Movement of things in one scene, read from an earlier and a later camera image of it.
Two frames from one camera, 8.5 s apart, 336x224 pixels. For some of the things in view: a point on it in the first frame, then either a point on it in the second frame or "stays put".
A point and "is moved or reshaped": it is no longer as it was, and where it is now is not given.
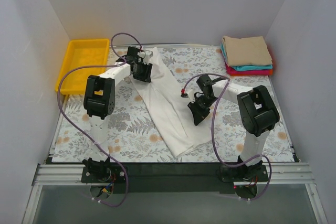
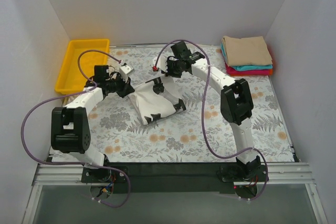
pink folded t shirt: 231,71 stays put
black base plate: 174,178 stays put
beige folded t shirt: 246,51 stays put
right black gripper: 197,107 → 170,67
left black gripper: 143,73 → 126,89
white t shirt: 170,109 is moved or reshaped
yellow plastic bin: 81,52 stays put
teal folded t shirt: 247,67 stays put
